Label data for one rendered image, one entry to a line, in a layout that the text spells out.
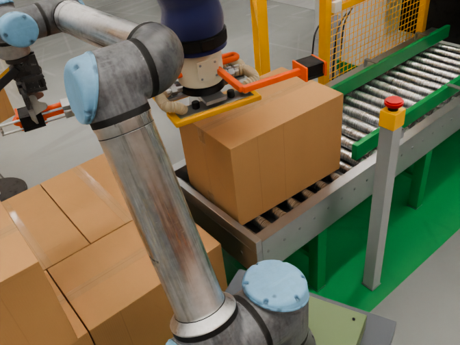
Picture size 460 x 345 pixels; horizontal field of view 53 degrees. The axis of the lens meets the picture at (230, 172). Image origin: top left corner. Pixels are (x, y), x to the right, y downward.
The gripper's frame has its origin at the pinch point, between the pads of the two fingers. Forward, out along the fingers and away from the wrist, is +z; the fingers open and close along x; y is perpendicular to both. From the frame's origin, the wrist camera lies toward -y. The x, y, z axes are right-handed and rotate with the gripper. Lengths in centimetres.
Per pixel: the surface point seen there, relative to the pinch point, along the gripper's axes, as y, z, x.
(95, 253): 2, 67, 1
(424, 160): 177, 86, -3
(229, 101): 65, 11, -11
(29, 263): -14.2, 27.4, -36.7
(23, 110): -2.1, -2.1, 1.0
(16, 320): -24, 44, -40
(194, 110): 51, 11, -9
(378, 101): 176, 68, 36
